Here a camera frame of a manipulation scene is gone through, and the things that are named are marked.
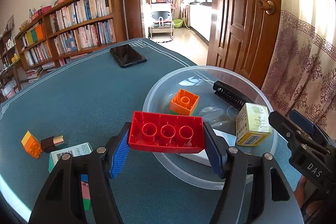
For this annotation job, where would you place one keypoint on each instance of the black smartphone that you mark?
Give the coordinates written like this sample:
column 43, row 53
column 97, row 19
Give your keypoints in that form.
column 126, row 56

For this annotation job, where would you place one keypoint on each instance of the brown wooden door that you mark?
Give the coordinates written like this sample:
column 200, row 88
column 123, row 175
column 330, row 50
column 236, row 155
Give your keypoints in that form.
column 243, row 35

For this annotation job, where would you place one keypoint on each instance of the white cart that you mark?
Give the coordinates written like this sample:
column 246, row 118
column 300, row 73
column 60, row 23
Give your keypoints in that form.
column 161, row 17

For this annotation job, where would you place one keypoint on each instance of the white barcode box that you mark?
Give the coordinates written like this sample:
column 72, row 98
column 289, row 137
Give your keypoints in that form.
column 76, row 150

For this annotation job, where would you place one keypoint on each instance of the clear plastic bowl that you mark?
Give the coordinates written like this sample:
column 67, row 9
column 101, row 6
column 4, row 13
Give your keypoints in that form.
column 220, row 114

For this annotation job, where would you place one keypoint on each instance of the orange and green toy block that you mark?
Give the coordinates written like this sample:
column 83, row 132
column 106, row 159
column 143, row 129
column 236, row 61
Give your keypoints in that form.
column 184, row 103

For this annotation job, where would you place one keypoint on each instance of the right hand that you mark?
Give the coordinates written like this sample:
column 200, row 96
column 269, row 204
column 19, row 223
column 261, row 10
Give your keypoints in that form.
column 304, row 190

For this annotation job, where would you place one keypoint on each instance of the wooden bookshelf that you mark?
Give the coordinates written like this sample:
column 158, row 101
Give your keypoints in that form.
column 70, row 29

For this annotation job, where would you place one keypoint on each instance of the teal case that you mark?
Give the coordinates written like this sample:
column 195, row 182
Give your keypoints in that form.
column 51, row 164

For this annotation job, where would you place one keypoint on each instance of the brown gold lipstick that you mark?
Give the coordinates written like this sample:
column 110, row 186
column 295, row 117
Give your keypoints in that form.
column 51, row 144

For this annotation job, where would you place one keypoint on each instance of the red toy brick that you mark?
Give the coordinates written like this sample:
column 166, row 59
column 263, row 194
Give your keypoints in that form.
column 166, row 133

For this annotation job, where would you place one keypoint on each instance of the yellow green small box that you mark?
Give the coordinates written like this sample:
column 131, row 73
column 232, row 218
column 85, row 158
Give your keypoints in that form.
column 252, row 125

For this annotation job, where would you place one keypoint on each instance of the green basin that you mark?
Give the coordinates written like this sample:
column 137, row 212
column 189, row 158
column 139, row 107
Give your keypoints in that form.
column 177, row 23

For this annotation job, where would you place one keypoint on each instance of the orange yellow toy block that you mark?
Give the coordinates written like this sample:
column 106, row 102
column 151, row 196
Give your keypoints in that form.
column 31, row 145

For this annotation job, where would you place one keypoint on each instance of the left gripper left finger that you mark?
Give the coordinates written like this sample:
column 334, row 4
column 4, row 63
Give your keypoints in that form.
column 61, row 199

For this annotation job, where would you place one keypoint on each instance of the pink green toy block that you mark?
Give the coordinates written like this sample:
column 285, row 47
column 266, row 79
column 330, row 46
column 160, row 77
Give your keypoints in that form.
column 86, row 195

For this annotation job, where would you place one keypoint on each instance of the small wooden shelf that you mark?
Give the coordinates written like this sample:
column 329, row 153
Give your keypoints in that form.
column 10, row 61

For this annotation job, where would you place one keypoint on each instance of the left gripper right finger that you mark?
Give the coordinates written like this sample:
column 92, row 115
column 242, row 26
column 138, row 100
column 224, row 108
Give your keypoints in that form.
column 272, row 199

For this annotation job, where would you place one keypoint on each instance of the blue table mat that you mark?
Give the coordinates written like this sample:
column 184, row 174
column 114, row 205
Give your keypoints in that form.
column 89, row 100

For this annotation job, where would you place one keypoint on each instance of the pink patterned curtain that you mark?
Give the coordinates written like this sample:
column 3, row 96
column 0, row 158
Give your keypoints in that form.
column 301, row 75

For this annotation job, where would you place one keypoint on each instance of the blue toy block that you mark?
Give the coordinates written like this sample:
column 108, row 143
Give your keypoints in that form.
column 84, row 178

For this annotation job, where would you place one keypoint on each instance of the black hair clip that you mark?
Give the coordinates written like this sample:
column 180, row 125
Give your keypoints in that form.
column 231, row 95

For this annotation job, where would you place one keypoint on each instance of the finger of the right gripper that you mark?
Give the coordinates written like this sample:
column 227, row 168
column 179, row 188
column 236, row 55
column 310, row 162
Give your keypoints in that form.
column 283, row 126
column 306, row 125

